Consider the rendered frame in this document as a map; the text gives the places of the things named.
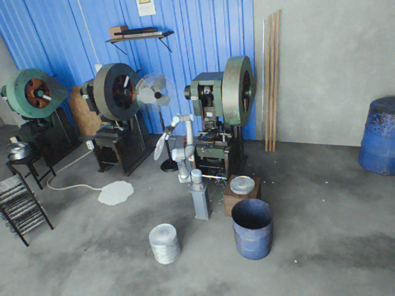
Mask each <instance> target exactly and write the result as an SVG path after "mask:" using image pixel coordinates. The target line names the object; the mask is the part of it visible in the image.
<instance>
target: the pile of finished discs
mask: <svg viewBox="0 0 395 296"><path fill-rule="evenodd" d="M230 188H231V190H232V191H233V192H235V193H237V194H248V193H251V192H252V191H253V190H254V188H255V182H254V181H253V179H251V178H250V177H246V176H240V177H236V178H235V179H233V180H232V181H231V182H230Z"/></svg>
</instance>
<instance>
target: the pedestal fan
mask: <svg viewBox="0 0 395 296"><path fill-rule="evenodd" d="M158 76H159V75H158ZM158 76H157V77H155V78H156V79H155V80H154V82H153V84H152V85H150V88H147V86H149V85H148V84H147V86H146V87H145V88H143V89H142V90H141V91H139V95H137V98H136V99H138V100H139V101H141V102H143V103H147V104H148V103H150V104H151V102H154V99H155V101H156V102H154V103H157V105H155V106H157V107H158V108H157V110H158V112H159V116H160V122H161V125H162V130H163V132H164V131H165V126H164V121H163V119H162V115H161V112H162V111H160V110H161V109H160V108H161V107H160V106H162V107H163V106H166V107H168V106H169V105H170V103H169V102H170V97H169V92H168V95H167V94H165V93H164V92H162V93H160V92H161V90H163V89H164V88H165V86H166V83H167V81H168V79H166V78H165V76H164V75H161V74H160V77H158ZM143 78H144V77H143ZM147 79H148V78H147ZM145 80H146V79H145ZM145 80H144V81H145ZM166 80H167V81H166ZM146 81H147V80H146ZM142 83H143V81H142ZM142 83H141V84H142ZM144 84H145V83H144ZM144 84H143V85H144ZM173 84H174V83H173ZM143 85H142V86H143ZM170 85H171V87H173V85H172V83H171V84H170ZM170 85H169V86H170ZM142 86H140V87H142ZM140 87H139V88H140ZM172 89H173V88H172ZM172 89H171V90H172ZM165 91H166V92H167V91H168V90H167V86H166V90H165ZM163 93H164V94H163ZM143 103H142V104H143ZM138 104H139V103H138ZM143 105H144V104H143ZM145 105H146V104H145ZM151 105H153V104H151ZM155 106H154V113H157V112H155V111H157V110H155ZM169 107H170V106H169ZM165 143H166V148H167V151H168V156H169V159H167V160H165V161H164V162H163V163H162V164H161V166H160V169H161V170H162V171H164V172H174V171H177V170H179V167H178V164H177V162H175V160H173V159H172V158H171V153H170V149H169V145H168V140H165Z"/></svg>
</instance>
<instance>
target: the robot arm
mask: <svg viewBox="0 0 395 296"><path fill-rule="evenodd" d="M192 121H194V118H193V115H192V114H188V115H181V114H180V113H177V114H176V116H174V117H173V120H172V122H171V123H170V126H166V127H165V131H164V132H163V135H162V140H163V139H164V138H165V140H167V139H168V137H169V136H171V137H172V135H173V134H174V132H173V130H174V129H175V127H176V126H177V125H178V123H179V122H185V126H186V141H187V145H186V148H180V149H173V150H172V159H173V160H175V162H177V164H178V167H179V171H180V173H179V181H180V182H181V183H186V182H191V181H193V189H194V190H195V191H201V190H203V189H204V188H205V183H204V182H203V178H202V172H201V171H200V170H199V169H194V170H192V171H191V172H189V171H188V170H187V167H186V163H185V159H188V158H190V157H192V156H193V154H194V152H195V144H194V139H193V127H192Z"/></svg>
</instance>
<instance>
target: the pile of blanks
mask: <svg viewBox="0 0 395 296"><path fill-rule="evenodd" d="M150 244H151V247H152V250H153V253H154V255H155V258H156V260H157V261H158V262H159V263H162V264H169V263H172V262H174V261H175V260H176V259H177V258H178V257H179V255H180V245H179V241H178V237H177V234H176V236H175V238H174V239H173V241H172V242H171V243H169V244H167V245H164V246H155V245H153V244H152V243H151V242H150Z"/></svg>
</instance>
